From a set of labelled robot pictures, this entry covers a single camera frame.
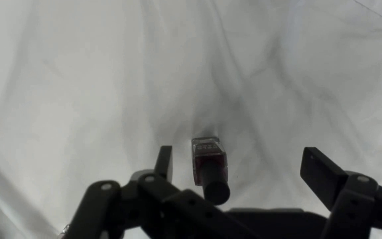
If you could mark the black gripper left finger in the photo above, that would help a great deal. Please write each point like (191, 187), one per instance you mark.
(125, 207)

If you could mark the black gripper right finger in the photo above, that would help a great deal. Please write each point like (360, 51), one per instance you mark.
(358, 207)

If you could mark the dark plum nail polish bottle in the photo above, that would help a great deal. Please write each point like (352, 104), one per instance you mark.
(209, 154)

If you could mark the white tablecloth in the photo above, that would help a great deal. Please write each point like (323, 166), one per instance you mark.
(89, 88)

